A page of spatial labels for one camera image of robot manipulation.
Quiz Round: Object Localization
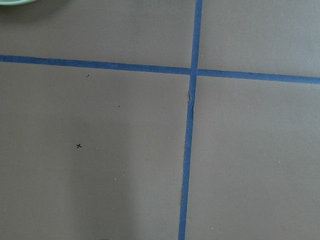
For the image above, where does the light green plate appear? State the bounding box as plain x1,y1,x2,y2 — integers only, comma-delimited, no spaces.
0,0,36,6

